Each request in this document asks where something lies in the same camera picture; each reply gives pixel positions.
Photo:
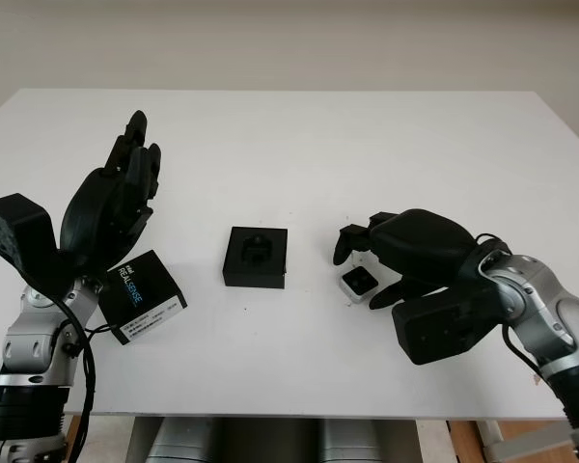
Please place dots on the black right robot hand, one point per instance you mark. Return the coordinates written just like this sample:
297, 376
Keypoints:
424, 241

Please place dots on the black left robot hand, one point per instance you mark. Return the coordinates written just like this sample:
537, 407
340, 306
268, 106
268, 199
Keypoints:
101, 212

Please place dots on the small silver depth camera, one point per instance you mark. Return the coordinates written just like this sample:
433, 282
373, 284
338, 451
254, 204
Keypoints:
354, 284

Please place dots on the black RealSense box lid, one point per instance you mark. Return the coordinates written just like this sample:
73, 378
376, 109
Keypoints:
140, 289

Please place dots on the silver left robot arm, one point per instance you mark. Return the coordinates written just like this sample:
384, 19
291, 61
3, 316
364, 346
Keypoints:
26, 337

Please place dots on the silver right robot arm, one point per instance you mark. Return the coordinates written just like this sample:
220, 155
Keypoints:
550, 308

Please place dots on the black box base foam insert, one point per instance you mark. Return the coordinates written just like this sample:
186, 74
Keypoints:
234, 277

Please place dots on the grey right robot thigh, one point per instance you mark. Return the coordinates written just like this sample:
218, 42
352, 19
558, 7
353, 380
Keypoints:
350, 441

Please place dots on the grey robot thigh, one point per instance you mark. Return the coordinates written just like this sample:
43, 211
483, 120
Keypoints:
178, 441
350, 441

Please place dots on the white metal table leg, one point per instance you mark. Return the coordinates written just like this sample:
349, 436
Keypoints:
516, 446

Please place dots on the grey left robot thigh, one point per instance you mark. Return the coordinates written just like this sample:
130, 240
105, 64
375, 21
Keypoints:
178, 441

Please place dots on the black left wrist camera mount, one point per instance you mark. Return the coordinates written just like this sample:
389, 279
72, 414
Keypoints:
14, 226

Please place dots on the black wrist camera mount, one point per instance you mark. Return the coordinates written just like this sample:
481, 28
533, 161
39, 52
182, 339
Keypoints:
439, 328
14, 226

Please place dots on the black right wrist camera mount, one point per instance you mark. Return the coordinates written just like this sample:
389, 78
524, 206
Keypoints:
439, 328

